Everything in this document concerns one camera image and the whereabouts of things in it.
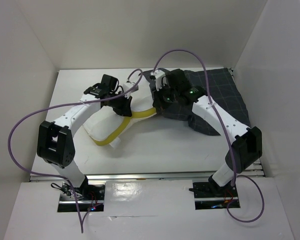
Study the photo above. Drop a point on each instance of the front aluminium rail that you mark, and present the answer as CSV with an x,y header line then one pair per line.
x,y
150,176

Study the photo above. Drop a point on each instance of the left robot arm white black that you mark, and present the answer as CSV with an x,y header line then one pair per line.
x,y
55,139

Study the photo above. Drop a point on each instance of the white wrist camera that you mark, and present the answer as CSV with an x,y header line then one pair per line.
x,y
129,87
160,79

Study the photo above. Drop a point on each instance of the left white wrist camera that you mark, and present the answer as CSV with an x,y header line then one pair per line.
x,y
129,87

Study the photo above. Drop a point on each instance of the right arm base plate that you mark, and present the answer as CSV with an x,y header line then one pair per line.
x,y
208,197

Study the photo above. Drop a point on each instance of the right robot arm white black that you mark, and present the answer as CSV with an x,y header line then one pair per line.
x,y
206,108

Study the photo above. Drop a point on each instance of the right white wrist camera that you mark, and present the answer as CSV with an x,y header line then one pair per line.
x,y
160,79

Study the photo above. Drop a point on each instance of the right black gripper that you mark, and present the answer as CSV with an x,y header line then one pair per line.
x,y
157,101

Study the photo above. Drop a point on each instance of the aluminium rail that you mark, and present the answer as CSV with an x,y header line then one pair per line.
x,y
150,176
250,165

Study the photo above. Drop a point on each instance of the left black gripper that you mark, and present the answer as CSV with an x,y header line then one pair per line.
x,y
125,109

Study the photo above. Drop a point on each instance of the dark grey checked pillowcase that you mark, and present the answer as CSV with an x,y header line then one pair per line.
x,y
224,92

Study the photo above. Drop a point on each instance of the white pillow yellow edge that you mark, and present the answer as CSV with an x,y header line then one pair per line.
x,y
105,127

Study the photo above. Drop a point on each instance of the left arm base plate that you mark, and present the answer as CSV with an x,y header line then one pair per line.
x,y
93,201

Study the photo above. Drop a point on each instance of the right side aluminium rail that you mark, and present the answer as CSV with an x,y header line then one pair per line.
x,y
250,165

